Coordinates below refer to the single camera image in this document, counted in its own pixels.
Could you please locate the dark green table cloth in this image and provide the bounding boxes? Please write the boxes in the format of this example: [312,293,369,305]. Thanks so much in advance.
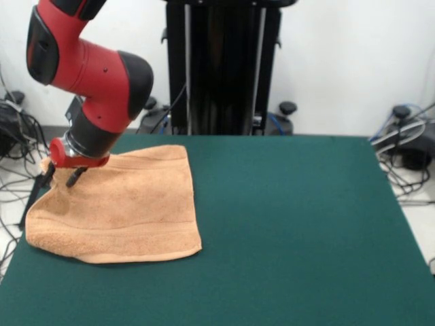
[0,134,435,326]

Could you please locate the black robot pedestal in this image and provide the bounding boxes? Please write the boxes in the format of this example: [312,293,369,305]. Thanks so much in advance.
[135,0,298,137]

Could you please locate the dark grey stand base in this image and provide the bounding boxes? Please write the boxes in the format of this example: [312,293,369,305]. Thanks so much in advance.
[0,100,24,157]
[372,105,435,170]

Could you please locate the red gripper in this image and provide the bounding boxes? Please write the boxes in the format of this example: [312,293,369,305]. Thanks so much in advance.
[40,137,111,187]

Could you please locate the tan terry towel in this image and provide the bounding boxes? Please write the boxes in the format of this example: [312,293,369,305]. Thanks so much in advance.
[25,145,203,265]

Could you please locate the blue cable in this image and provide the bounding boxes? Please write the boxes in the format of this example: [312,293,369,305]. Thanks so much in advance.
[266,113,290,136]
[368,103,435,143]

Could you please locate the black cable tangle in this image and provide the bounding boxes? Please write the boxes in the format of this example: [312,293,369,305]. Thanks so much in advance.
[370,101,435,276]
[0,64,54,283]

